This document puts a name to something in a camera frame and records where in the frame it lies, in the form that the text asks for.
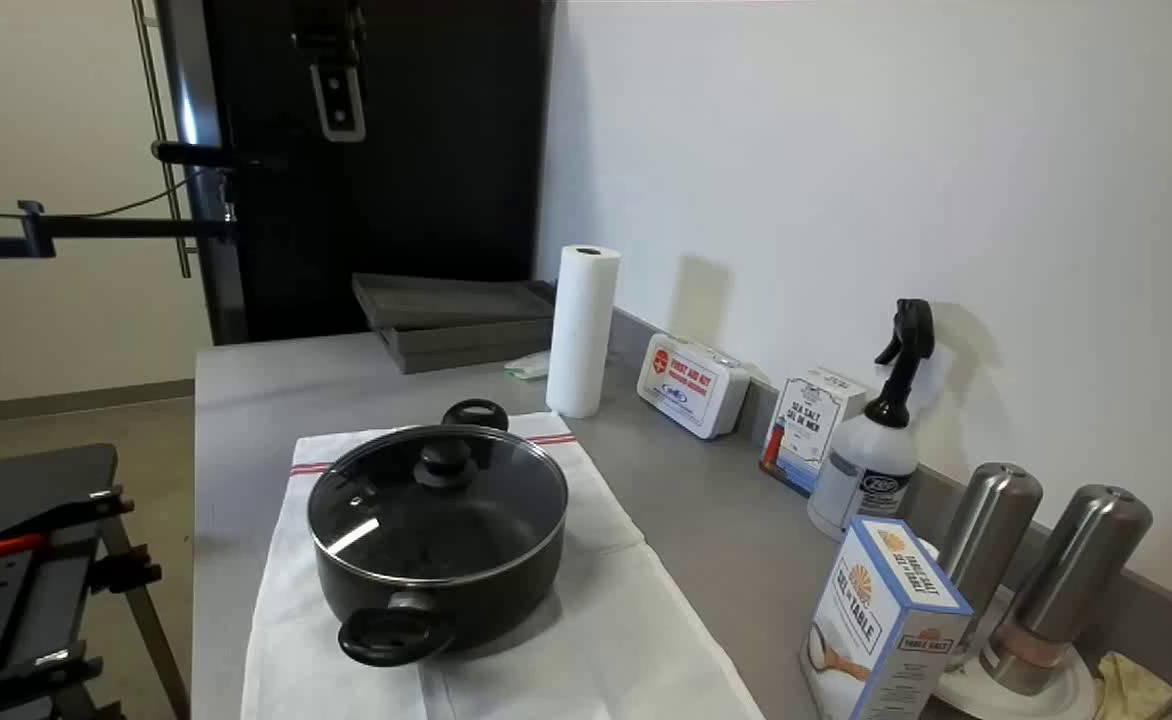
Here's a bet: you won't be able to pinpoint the glass pot lid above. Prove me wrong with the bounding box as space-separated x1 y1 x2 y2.
307 422 569 583

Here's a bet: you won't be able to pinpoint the black cooking pot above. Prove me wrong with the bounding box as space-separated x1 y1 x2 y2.
307 394 569 666

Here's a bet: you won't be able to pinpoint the white paper towel roll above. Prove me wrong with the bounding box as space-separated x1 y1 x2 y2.
548 243 622 414

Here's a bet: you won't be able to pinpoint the white red tissue box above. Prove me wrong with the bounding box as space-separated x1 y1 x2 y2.
635 330 752 440

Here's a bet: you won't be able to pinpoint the grey folded mat stack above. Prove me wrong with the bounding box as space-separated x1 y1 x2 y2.
351 273 552 370

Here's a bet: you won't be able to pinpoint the white blue carton box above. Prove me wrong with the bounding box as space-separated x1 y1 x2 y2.
759 369 868 494

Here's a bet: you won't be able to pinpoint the white kitchen towel red stripes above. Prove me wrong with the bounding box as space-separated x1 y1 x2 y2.
237 413 759 720

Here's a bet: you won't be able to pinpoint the spray bottle black nozzle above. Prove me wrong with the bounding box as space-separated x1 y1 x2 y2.
809 300 935 537

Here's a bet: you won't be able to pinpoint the white orange blue carton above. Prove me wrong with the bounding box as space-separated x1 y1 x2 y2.
806 520 971 720

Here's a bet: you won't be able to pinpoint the steel grinder left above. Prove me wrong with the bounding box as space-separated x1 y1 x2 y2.
942 465 1046 622

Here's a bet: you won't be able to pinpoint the steel grinder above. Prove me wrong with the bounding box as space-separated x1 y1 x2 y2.
942 465 1046 622
980 485 1152 696

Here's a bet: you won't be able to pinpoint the white plate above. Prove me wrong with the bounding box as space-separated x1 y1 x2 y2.
935 659 1095 720

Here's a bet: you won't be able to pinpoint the steel grinder right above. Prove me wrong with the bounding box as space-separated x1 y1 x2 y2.
980 485 1152 696

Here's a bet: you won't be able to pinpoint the black perforated work table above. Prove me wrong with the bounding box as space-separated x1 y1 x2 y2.
0 444 188 720

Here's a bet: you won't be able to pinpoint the yellow cloth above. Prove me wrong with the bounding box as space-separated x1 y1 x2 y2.
1095 651 1172 720

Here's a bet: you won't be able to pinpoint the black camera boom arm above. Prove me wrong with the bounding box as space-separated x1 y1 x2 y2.
0 201 237 261

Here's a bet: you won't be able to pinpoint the red handled black clamp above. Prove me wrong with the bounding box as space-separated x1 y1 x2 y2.
0 487 131 557

